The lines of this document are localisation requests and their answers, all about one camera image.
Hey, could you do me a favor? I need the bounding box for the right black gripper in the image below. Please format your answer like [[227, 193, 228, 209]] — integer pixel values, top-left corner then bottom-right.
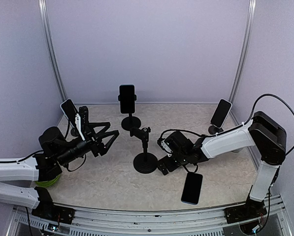
[[157, 151, 189, 175]]

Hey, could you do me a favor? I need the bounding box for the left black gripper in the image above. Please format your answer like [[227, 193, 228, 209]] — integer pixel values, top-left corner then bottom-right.
[[56, 122, 119, 166]]

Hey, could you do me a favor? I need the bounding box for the black pole phone stand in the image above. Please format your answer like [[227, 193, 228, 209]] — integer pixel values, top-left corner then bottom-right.
[[130, 127, 158, 174], [118, 93, 142, 131]]

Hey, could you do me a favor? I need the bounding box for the black smartphone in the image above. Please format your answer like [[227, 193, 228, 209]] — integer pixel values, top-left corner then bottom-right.
[[181, 172, 203, 205], [118, 85, 136, 114], [60, 99, 78, 122], [210, 99, 232, 128]]

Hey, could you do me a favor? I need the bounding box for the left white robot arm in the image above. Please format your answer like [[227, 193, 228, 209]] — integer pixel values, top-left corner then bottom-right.
[[0, 122, 119, 219]]

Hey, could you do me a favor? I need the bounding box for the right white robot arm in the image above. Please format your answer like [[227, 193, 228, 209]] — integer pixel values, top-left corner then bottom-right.
[[157, 111, 294, 218]]

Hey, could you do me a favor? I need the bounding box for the green saucer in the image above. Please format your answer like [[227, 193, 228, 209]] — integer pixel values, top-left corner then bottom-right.
[[35, 175, 60, 188]]

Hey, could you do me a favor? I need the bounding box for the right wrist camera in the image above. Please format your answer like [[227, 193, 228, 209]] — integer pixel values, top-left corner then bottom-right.
[[157, 138, 172, 157]]

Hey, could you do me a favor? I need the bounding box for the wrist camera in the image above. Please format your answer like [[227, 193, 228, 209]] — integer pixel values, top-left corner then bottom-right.
[[76, 106, 90, 141], [157, 138, 172, 157]]

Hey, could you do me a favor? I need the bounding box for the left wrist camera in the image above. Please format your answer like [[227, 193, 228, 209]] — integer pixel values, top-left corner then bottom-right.
[[76, 106, 90, 141]]

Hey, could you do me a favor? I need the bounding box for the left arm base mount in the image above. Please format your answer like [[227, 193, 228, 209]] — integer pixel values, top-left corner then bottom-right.
[[32, 187, 75, 225]]

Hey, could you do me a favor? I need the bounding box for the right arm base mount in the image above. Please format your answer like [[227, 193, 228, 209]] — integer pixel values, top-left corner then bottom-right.
[[224, 196, 267, 224]]

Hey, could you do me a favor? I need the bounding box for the front aluminium rail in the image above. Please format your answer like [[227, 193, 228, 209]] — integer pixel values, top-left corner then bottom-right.
[[5, 193, 294, 236]]

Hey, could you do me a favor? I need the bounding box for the left aluminium frame post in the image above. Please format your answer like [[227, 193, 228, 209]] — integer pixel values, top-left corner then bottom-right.
[[38, 0, 67, 101]]

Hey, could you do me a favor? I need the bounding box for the aluminium frame post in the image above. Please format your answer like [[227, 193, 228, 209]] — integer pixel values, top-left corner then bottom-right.
[[38, 0, 67, 101], [229, 0, 257, 104]]

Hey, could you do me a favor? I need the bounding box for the right aluminium frame post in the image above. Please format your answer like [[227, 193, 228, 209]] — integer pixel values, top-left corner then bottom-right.
[[229, 0, 257, 104]]

